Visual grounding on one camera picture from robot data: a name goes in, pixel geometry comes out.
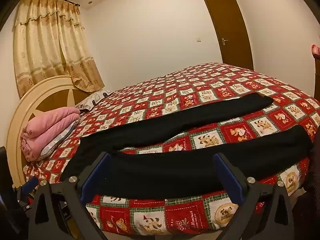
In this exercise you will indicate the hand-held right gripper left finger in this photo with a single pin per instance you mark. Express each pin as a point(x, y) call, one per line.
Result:
point(96, 176)

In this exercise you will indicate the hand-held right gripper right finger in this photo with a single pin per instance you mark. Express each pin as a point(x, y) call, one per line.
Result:
point(230, 177)

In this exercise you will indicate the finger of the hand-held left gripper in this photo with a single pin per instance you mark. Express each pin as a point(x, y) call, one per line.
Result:
point(29, 184)

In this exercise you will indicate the black pants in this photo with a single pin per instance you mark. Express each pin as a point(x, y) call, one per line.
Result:
point(175, 170)

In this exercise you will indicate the folded pink blanket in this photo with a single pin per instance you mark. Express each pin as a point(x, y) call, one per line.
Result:
point(50, 127)

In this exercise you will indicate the grey patterned pillow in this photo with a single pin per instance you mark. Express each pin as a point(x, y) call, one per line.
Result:
point(92, 100)

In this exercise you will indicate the person's dark maroon clothing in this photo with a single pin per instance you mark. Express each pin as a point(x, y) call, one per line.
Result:
point(312, 192)

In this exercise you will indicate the red checkered printed bed blanket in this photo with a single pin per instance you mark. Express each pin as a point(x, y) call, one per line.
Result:
point(212, 85)

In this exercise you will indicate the cream wooden headboard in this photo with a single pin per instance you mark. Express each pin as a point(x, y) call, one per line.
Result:
point(50, 85)

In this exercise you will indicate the brown wooden cabinet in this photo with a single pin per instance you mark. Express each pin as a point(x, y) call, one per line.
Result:
point(317, 75)

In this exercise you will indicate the beige patterned curtain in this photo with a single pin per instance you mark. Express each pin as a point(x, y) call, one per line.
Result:
point(50, 50)

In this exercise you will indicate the brown wooden door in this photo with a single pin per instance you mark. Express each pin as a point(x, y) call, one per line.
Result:
point(230, 30)

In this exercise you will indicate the red and white cloth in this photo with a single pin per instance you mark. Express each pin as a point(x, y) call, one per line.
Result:
point(316, 49)

